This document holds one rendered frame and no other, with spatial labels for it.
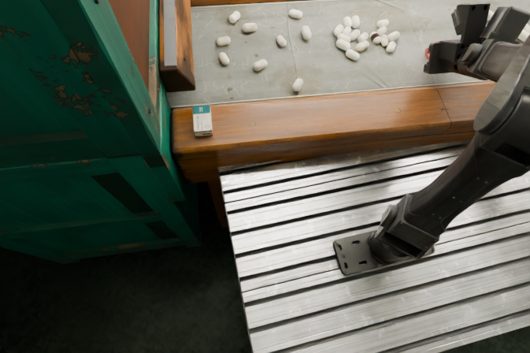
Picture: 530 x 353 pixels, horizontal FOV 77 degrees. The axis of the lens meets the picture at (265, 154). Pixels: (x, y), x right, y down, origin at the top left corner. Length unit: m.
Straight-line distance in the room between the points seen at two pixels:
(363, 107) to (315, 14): 0.31
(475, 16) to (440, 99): 0.17
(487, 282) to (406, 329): 0.20
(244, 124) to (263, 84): 0.13
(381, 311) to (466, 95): 0.50
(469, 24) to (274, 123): 0.42
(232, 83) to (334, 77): 0.24
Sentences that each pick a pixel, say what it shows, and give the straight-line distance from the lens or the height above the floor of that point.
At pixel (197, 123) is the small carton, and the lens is 0.67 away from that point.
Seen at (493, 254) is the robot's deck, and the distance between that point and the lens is 0.86.
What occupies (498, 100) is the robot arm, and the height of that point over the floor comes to 1.06.
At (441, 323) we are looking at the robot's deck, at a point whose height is 0.67.
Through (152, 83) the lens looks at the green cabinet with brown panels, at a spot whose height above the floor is 0.87.
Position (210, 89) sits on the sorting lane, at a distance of 0.77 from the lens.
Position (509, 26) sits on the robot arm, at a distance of 0.76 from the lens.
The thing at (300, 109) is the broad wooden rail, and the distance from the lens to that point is 0.71.
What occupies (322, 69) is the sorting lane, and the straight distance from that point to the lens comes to 0.82.
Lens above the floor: 1.35
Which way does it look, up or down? 64 degrees down
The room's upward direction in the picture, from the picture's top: 7 degrees clockwise
